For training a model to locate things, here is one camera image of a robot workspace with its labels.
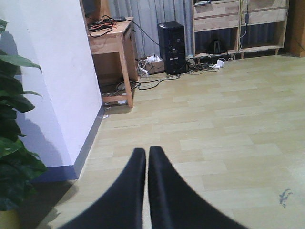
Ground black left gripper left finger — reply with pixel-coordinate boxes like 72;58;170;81
61;148;146;229

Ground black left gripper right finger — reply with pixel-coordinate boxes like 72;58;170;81
148;146;245;229

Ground green potted plant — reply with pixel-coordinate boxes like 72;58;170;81
0;19;48;229

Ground small wooden side table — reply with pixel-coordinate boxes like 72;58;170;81
88;17;139;108

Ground black computer tower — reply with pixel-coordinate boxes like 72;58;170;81
157;21;186;75

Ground light wooden shelf unit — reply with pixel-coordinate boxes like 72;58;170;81
192;0;290;58

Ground black cable on floor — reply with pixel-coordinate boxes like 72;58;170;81
137;71;189;91

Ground tangled cables on table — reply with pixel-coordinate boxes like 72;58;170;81
87;15;127;37

